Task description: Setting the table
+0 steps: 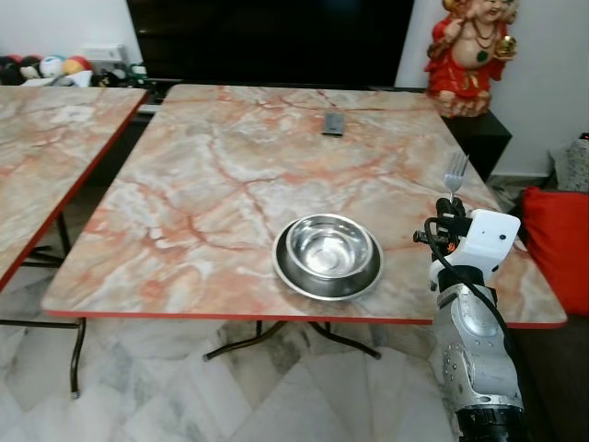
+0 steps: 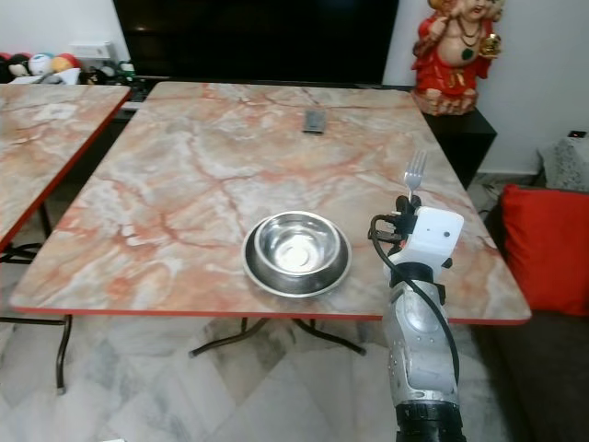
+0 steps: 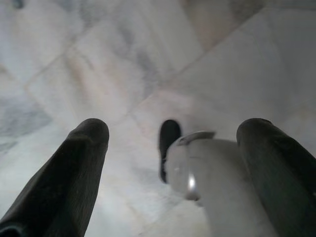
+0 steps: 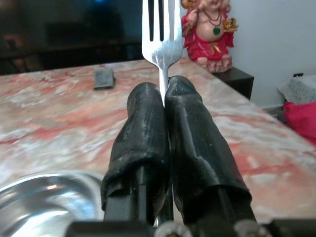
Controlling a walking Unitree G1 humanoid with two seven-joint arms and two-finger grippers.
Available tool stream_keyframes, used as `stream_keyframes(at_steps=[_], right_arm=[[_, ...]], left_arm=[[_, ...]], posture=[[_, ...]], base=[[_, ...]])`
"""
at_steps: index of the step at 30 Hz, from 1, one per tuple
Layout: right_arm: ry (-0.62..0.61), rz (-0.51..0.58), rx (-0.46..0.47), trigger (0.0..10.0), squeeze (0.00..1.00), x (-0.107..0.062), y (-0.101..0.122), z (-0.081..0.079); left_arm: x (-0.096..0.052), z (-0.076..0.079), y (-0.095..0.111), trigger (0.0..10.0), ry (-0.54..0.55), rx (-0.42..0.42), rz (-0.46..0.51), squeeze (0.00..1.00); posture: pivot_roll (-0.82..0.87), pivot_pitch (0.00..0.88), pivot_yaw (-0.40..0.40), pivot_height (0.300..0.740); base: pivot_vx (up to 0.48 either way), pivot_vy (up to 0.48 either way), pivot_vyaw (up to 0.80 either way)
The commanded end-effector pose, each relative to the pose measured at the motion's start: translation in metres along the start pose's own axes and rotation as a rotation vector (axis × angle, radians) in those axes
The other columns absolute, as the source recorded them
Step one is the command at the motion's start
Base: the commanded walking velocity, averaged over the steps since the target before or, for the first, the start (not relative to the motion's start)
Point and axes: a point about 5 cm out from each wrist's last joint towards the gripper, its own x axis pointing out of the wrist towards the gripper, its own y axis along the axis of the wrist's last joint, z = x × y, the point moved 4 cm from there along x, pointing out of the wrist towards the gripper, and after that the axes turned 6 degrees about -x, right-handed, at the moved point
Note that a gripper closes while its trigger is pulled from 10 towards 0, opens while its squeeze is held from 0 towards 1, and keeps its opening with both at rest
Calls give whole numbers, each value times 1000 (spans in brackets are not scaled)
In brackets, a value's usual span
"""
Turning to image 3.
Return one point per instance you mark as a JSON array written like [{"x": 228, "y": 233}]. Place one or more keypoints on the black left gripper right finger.
[{"x": 279, "y": 170}]

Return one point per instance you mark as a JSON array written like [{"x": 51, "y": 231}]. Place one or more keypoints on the silver robot leg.
[{"x": 217, "y": 182}]

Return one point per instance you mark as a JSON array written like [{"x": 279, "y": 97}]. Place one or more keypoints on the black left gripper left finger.
[{"x": 61, "y": 177}]

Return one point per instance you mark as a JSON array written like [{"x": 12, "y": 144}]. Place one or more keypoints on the black robot foot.
[{"x": 168, "y": 143}]

